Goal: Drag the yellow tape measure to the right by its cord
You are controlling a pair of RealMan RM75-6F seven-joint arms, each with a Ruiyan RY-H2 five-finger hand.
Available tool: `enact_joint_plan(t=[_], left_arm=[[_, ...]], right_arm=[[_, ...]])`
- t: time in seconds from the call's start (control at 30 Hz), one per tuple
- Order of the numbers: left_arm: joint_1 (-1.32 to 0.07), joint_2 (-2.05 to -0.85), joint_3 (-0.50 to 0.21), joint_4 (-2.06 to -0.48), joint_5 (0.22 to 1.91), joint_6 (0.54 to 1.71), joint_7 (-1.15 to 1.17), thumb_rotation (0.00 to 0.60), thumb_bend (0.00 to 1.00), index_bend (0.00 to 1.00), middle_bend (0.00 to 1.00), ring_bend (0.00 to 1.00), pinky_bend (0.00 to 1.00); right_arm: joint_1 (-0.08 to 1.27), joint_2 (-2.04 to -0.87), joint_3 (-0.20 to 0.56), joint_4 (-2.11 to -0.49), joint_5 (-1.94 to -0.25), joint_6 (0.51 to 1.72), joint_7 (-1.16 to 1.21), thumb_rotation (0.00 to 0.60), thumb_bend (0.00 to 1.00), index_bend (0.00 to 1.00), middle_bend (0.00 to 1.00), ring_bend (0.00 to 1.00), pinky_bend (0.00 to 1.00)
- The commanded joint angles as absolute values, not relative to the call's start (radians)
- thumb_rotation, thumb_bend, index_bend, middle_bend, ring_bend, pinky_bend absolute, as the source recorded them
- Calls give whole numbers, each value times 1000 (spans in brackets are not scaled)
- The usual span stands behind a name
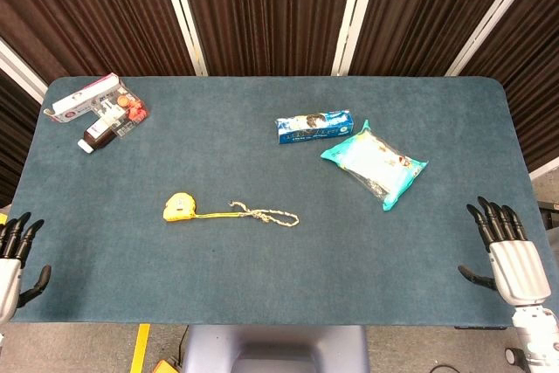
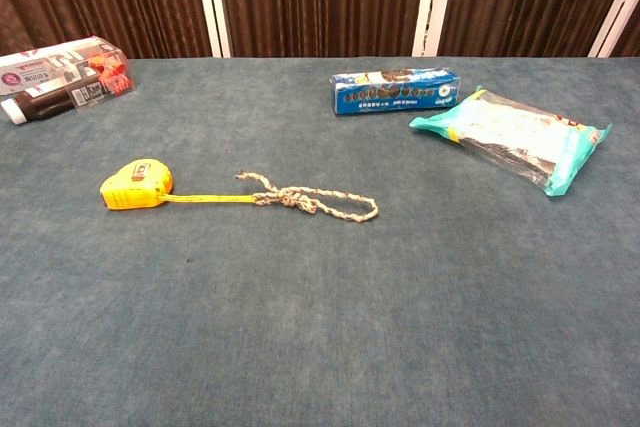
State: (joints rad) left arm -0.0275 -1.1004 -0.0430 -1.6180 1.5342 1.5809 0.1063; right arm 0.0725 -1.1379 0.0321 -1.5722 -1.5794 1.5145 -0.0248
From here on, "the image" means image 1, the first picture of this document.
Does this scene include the black and silver right hand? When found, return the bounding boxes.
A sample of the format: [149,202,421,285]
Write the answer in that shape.
[457,197,552,307]

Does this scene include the yellow tape measure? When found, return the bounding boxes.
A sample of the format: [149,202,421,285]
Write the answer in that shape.
[162,191,252,222]

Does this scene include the teal snack bag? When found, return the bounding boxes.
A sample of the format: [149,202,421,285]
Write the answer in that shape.
[320,119,429,212]

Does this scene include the black stand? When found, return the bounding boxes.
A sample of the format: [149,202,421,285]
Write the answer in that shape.
[537,200,559,234]

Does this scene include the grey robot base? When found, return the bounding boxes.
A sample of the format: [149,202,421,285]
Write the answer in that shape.
[183,324,371,373]

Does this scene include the blue cookie package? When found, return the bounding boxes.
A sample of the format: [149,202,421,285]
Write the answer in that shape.
[275,109,355,145]

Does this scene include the black and white left hand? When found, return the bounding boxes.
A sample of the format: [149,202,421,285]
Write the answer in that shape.
[0,211,52,326]

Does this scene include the white and pink carton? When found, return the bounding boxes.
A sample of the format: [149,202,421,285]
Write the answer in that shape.
[42,73,126,123]

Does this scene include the brown medicine bottle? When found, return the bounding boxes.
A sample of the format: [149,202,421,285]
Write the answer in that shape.
[77,117,119,155]

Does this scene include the clear blister pack orange pieces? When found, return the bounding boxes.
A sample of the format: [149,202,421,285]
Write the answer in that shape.
[89,86,150,138]

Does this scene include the blue felt table cover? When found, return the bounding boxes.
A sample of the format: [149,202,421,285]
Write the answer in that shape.
[8,75,549,327]

